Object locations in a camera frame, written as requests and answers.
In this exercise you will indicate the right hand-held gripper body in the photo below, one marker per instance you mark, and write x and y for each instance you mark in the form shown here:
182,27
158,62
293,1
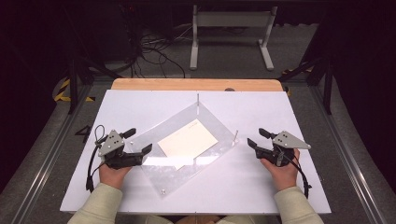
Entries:
288,140

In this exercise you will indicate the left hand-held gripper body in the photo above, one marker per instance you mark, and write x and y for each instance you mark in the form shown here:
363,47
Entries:
112,146

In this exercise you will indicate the clear acrylic picture frame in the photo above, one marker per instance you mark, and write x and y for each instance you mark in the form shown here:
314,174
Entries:
168,177

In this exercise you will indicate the painting print card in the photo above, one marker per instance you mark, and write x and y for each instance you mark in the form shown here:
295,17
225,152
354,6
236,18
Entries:
186,141

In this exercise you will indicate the person's left hand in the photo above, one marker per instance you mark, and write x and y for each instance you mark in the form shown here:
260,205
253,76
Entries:
112,177

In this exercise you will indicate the person's right hand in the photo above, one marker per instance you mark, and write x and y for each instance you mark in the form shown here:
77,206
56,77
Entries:
285,175

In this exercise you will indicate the white table board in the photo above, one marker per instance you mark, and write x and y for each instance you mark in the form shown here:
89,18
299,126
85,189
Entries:
243,186

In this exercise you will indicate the black metal stand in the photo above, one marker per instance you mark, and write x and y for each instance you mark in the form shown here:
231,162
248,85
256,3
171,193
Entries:
327,87
73,87

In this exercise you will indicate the yellow black floor tape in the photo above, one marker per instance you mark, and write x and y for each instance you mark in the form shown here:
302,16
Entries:
292,71
63,93

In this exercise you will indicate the wooden board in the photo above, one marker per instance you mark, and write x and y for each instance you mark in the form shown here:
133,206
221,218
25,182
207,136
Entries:
193,84

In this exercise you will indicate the white metal stand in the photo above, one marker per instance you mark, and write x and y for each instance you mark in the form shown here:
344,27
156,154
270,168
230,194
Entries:
233,19

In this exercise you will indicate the aluminium floor rail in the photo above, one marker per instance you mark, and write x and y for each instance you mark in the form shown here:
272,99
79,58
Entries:
46,158
348,161

